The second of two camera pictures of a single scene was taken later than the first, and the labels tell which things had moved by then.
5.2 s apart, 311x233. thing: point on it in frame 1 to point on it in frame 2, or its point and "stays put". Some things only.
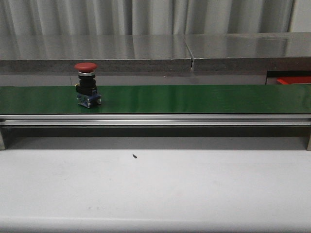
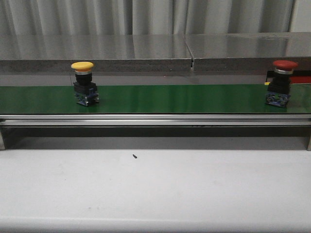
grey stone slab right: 257,52 stays put
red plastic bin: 294,80 stays put
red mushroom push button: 86,90 to 279,82
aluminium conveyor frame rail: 157,120 stays put
